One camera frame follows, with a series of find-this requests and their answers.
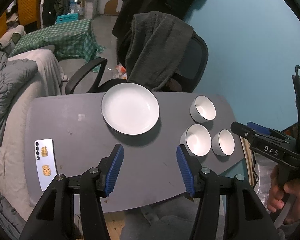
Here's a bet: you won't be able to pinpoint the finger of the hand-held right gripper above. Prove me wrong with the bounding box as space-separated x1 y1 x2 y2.
247 122 290 143
230 122 260 143

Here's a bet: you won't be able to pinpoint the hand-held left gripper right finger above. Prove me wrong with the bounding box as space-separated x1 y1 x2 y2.
176 144 275 240

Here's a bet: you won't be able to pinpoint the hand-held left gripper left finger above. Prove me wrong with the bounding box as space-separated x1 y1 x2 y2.
19 144 125 240

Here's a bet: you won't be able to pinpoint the white bowl with black rim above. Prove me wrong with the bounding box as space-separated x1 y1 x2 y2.
180 124 212 157
189 95 217 123
211 129 235 156

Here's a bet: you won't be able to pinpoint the person's right forearm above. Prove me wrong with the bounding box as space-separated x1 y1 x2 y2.
275 215 300 240

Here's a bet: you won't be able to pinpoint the person's right hand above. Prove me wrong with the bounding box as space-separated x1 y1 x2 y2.
266 164 300 225

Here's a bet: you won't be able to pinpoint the wooden board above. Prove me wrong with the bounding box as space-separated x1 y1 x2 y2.
240 137 255 188

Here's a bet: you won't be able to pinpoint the clear plastic bag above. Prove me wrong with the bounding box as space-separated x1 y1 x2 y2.
252 152 278 205

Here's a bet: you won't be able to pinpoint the person's grey trousers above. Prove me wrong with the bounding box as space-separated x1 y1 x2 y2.
120 197 225 240

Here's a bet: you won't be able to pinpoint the white smartphone with gold stickers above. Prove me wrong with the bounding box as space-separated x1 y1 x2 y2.
34 138 58 192

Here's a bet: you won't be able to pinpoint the black mesh office chair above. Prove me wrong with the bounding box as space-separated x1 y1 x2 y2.
65 31 208 95

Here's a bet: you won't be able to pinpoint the orange wrapper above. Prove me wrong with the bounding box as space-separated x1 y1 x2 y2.
114 64 127 79

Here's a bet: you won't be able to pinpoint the dark grey fleece robe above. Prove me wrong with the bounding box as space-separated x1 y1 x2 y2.
125 11 194 92

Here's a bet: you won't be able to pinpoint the beige bed sheet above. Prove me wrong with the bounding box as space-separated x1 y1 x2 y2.
0 49 65 205

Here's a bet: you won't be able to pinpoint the grey quilted comforter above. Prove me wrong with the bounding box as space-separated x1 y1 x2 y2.
0 51 38 240

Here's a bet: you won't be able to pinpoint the grey pillow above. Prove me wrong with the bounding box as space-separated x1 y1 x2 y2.
35 45 56 52

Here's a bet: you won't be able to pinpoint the green checkered cloth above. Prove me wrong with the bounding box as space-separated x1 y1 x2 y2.
9 19 107 62

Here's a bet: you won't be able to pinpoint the beige clothes pile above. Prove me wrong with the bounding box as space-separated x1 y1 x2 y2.
0 25 25 44

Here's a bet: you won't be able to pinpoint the dark hanging clothes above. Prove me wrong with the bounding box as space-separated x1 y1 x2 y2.
41 0 73 27

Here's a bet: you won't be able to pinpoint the orange wooden cabinet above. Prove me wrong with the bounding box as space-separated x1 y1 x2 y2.
0 0 40 34

